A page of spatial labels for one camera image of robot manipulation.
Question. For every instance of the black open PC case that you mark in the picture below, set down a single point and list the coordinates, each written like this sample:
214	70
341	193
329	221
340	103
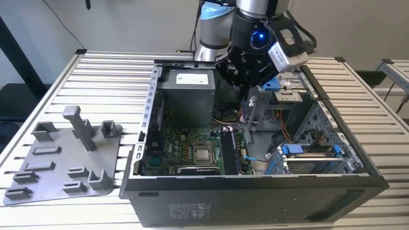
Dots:
224	198

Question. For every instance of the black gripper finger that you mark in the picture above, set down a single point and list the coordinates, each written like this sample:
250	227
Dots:
225	68
262	75

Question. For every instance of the black slanted post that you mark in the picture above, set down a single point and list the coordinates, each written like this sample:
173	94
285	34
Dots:
19	55

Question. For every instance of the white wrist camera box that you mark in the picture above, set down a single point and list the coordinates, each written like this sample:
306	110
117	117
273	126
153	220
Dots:
288	60

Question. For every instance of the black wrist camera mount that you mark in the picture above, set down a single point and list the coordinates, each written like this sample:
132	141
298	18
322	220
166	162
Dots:
290	36

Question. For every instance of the dark black chair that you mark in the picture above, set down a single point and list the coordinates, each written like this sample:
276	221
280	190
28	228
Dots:
16	100

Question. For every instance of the black background box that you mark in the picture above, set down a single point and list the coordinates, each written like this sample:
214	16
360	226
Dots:
370	77

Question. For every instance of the black card with white print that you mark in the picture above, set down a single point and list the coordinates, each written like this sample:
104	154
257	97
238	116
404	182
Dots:
197	170

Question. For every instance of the grey power supply unit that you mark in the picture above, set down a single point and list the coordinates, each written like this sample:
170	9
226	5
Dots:
186	105

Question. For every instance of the blue plastic drive carrier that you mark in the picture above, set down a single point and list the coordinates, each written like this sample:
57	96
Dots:
273	86

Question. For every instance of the disk bay with blue rails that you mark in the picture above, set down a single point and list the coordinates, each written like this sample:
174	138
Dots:
313	157

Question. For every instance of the black RAM stick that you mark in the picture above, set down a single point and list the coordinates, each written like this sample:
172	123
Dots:
237	155

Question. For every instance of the silver CPU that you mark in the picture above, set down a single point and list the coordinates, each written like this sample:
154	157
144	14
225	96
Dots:
202	156

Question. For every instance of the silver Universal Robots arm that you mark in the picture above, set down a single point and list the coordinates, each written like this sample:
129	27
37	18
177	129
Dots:
210	33

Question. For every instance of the metal slat side table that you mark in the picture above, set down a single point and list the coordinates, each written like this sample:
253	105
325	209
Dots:
396	72

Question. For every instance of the white label tag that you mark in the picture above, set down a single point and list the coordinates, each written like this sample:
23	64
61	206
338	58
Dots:
253	101

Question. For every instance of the grey metal drive bay bracket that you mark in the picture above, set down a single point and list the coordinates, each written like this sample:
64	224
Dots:
262	110

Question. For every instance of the black hanging stick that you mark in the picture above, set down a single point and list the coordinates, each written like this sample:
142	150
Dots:
88	4

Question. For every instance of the grey plastic parts rack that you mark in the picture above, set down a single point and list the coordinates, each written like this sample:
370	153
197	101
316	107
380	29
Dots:
64	155

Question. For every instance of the green motherboard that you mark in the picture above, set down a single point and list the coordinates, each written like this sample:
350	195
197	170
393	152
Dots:
178	146

